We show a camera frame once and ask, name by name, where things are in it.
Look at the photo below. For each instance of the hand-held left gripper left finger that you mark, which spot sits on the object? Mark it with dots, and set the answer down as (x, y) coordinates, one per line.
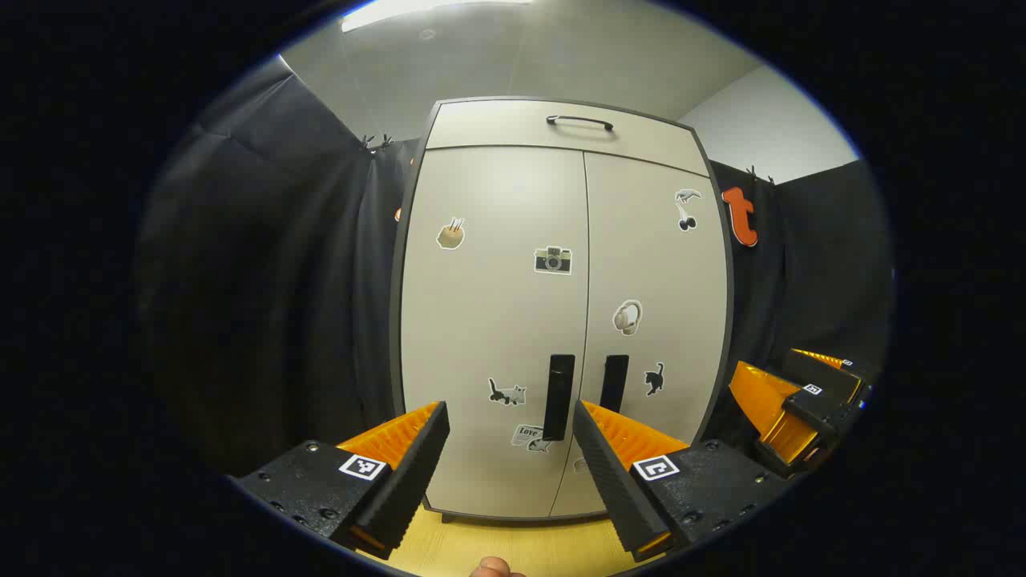
(413, 481)

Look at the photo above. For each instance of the grey cabinet door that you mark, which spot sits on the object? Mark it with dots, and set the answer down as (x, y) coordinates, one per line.
(665, 264)
(481, 336)

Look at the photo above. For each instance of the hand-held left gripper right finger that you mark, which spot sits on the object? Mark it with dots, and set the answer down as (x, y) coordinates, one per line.
(609, 481)

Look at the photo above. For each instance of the grey cabinet drawer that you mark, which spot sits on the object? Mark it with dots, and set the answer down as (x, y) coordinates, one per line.
(497, 128)

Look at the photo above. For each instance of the black backdrop cloth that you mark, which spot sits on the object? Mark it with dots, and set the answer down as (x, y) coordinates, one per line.
(264, 280)

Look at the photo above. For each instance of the grey double-door shoe cabinet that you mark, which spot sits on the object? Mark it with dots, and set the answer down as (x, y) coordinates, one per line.
(395, 320)

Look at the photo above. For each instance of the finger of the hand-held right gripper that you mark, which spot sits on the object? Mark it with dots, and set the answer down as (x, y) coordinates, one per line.
(817, 370)
(805, 405)

